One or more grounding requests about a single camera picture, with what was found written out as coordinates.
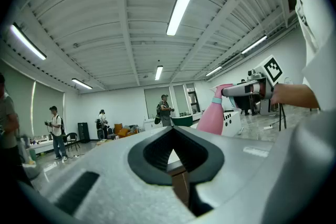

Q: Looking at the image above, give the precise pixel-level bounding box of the pink spray bottle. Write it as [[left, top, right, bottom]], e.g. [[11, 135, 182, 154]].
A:
[[196, 83, 238, 136]]

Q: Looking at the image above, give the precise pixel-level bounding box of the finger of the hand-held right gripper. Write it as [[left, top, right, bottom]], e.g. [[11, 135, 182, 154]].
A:
[[222, 80, 254, 98]]

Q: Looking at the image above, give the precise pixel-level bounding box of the white sideboard cabinet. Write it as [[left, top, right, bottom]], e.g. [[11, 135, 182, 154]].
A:
[[143, 117, 164, 131]]

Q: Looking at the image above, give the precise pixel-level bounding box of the low white table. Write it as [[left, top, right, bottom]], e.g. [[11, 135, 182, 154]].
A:
[[26, 138, 57, 155]]

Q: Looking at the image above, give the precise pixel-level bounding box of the person's white shirt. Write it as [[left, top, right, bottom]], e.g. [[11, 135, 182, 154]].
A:
[[277, 0, 336, 113]]

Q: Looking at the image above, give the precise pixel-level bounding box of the black chair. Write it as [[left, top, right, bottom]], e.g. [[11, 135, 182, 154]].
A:
[[65, 132, 81, 152]]

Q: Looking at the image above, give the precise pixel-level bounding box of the grey roller blind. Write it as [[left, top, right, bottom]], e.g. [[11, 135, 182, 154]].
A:
[[0, 60, 36, 137], [33, 81, 65, 136], [143, 86, 173, 119], [172, 83, 190, 116]]

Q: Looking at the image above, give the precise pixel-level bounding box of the orange sofa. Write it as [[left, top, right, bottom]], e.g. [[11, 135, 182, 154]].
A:
[[113, 123, 140, 140]]

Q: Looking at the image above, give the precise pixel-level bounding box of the black tripod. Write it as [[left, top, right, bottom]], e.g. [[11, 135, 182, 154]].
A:
[[277, 103, 287, 132]]

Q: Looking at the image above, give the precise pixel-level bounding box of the dark green tub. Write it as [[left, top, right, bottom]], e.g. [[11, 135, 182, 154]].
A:
[[171, 115, 194, 127]]

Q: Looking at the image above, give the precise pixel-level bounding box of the person's right forearm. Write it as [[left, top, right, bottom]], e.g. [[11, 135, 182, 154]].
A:
[[271, 83, 320, 110]]

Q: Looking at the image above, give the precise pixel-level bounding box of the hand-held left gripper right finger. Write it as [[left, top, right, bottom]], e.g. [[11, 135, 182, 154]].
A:
[[172, 125, 275, 218]]

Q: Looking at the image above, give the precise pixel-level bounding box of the white cabinet with black knobs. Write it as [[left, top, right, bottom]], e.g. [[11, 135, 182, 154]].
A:
[[222, 111, 243, 137]]

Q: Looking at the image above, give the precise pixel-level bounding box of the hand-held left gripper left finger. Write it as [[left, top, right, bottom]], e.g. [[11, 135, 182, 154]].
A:
[[36, 125, 196, 224]]

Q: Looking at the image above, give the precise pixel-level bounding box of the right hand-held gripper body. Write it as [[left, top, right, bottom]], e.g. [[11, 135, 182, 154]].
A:
[[246, 54, 285, 116]]

